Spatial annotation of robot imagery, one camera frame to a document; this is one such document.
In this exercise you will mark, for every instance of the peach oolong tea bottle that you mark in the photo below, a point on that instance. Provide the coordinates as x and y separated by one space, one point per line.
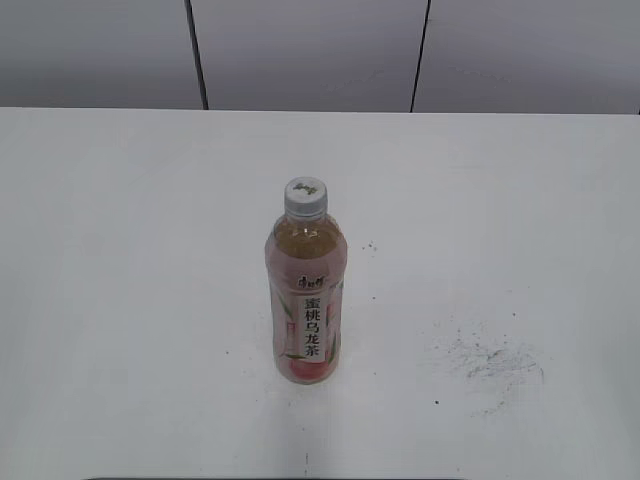
306 262

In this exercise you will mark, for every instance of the white bottle cap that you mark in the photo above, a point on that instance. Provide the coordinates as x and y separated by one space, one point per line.
305 197

